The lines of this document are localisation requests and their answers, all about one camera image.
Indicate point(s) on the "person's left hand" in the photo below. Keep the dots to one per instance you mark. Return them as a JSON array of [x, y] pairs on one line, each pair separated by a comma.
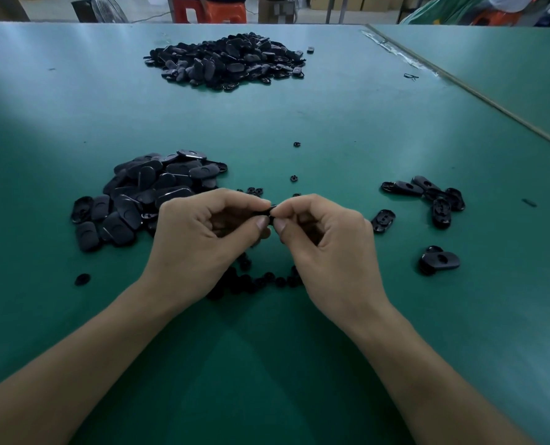
[[192, 250]]

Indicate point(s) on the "person's right hand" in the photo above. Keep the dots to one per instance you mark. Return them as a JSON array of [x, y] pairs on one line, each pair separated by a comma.
[[340, 269]]

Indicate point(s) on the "pile of small black buttons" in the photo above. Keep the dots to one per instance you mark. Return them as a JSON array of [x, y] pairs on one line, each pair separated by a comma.
[[247, 282]]

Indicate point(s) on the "pile of black oval shells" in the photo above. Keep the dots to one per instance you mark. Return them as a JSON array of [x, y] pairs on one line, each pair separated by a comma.
[[434, 204]]

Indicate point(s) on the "person's left forearm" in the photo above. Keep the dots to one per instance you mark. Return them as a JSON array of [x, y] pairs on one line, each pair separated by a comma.
[[66, 380]]

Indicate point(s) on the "person's right forearm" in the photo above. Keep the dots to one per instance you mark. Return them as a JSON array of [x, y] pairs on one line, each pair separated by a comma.
[[437, 394]]

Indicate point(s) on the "red plastic stool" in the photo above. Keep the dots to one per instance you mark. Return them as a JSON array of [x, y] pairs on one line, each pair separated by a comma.
[[186, 8], [223, 11], [493, 17]]

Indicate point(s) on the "small open cardboard box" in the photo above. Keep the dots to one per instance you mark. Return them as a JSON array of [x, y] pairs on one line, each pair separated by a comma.
[[277, 8]]

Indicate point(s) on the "grey floor fan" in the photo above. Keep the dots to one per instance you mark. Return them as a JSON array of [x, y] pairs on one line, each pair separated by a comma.
[[99, 9]]

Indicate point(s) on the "green striped bag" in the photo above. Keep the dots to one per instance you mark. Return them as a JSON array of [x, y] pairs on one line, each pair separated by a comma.
[[442, 9]]

